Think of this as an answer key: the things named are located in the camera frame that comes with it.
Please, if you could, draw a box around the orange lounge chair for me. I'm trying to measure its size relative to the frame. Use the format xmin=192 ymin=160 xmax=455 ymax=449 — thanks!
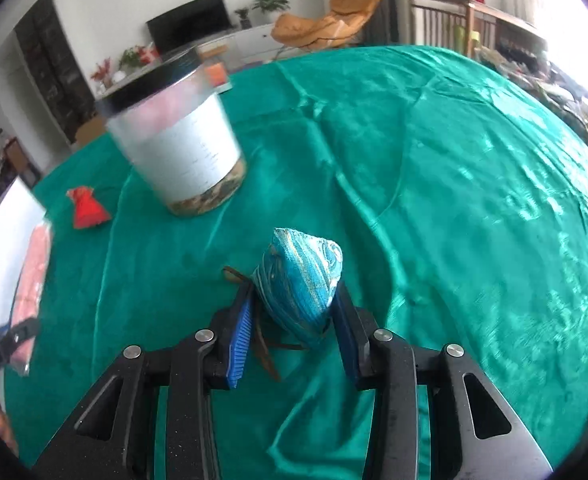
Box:
xmin=271 ymin=0 xmax=383 ymax=53

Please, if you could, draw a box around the black television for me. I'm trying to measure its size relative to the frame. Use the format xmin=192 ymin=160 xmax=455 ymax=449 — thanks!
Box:
xmin=145 ymin=0 xmax=233 ymax=56

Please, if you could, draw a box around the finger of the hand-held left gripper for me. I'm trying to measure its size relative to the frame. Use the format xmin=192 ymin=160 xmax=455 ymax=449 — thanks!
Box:
xmin=0 ymin=317 xmax=40 ymax=361

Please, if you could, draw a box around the white television cabinet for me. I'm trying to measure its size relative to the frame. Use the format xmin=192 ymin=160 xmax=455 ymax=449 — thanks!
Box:
xmin=194 ymin=22 xmax=295 ymax=68

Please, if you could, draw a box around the grey curtain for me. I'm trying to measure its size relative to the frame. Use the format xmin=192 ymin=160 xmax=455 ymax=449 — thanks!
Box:
xmin=356 ymin=0 xmax=409 ymax=46

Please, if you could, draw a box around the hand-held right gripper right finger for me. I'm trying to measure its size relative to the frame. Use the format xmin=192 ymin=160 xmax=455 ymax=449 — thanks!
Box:
xmin=331 ymin=280 xmax=554 ymax=480

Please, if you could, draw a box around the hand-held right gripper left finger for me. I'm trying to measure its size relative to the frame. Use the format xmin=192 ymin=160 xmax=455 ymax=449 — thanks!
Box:
xmin=34 ymin=292 xmax=257 ymax=480

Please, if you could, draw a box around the clear jar with black lid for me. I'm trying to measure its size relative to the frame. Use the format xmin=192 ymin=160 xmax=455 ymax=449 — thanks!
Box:
xmin=94 ymin=42 xmax=249 ymax=217

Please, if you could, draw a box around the red flower plant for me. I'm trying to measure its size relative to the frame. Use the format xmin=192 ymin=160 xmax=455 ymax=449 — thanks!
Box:
xmin=90 ymin=59 xmax=115 ymax=88

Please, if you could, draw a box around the black display cabinet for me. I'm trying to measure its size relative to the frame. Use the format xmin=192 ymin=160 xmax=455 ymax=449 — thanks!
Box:
xmin=14 ymin=0 xmax=97 ymax=146

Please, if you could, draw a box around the blue striped sachet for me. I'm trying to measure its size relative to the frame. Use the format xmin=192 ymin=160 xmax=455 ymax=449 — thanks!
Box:
xmin=224 ymin=227 xmax=345 ymax=381

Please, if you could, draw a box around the green tablecloth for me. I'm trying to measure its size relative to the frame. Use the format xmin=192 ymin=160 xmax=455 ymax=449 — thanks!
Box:
xmin=1 ymin=45 xmax=588 ymax=480

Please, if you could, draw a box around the wooden rack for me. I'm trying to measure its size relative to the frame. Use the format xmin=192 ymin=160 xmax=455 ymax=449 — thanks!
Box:
xmin=408 ymin=0 xmax=549 ymax=61

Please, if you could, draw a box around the small red pouch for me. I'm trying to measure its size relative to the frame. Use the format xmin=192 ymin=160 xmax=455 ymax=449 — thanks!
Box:
xmin=66 ymin=186 xmax=112 ymax=231

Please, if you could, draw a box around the bushy green potted plant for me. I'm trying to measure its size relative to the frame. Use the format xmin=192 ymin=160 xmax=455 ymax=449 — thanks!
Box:
xmin=119 ymin=46 xmax=147 ymax=71

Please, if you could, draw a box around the large green potted plant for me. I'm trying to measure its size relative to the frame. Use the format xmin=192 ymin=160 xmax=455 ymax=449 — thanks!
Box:
xmin=250 ymin=0 xmax=295 ymax=15

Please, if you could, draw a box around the clear packet of pink sheets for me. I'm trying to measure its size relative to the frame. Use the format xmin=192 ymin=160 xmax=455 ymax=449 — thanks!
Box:
xmin=9 ymin=220 xmax=54 ymax=377

